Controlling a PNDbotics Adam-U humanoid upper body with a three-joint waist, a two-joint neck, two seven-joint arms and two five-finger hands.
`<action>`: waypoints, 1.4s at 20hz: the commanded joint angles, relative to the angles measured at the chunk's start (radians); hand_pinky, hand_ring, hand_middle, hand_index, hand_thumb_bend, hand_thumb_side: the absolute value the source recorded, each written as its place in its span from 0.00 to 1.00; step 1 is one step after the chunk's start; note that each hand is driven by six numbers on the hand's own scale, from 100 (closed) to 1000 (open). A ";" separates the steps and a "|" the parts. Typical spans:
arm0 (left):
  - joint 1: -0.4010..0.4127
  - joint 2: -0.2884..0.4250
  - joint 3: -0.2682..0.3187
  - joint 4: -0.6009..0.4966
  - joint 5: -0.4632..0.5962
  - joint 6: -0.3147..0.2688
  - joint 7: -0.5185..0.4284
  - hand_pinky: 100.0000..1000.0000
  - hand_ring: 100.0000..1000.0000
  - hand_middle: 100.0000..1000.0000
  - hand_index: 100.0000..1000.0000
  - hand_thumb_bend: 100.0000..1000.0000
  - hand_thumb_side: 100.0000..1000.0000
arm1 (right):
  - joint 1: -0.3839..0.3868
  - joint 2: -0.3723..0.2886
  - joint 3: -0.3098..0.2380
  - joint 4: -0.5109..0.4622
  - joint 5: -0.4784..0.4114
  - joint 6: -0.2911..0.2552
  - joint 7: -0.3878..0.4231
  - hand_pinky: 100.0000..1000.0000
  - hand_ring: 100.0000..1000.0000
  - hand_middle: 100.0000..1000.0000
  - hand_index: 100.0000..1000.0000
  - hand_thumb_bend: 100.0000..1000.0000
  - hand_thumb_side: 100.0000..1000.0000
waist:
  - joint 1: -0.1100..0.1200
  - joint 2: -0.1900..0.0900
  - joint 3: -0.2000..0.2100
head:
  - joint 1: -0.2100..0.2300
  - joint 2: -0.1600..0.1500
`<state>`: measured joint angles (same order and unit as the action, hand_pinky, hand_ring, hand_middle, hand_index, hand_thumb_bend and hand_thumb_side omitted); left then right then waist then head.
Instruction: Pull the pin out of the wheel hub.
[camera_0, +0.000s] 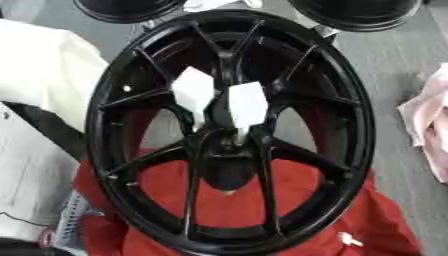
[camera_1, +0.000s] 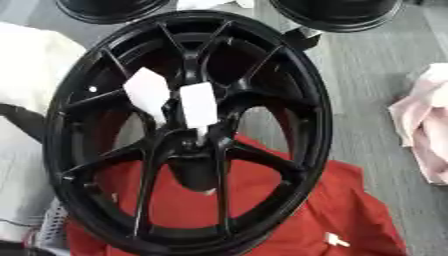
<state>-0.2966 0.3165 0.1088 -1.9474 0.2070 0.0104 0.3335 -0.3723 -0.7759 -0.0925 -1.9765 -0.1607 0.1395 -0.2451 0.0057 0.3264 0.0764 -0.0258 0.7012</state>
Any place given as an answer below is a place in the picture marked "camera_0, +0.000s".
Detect white flat-headed pin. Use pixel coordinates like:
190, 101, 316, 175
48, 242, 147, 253
225, 81, 272, 142
169, 65, 217, 124

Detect black spoked wheel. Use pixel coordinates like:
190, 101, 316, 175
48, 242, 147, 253
84, 8, 377, 256

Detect black round wheel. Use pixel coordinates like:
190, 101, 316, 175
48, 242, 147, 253
285, 0, 424, 33
71, 0, 189, 25

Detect white fabric bag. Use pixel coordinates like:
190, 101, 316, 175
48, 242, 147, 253
0, 18, 111, 244

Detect pink cloth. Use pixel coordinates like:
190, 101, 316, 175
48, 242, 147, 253
395, 63, 448, 185

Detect black strap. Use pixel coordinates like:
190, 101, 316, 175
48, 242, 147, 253
3, 101, 90, 162

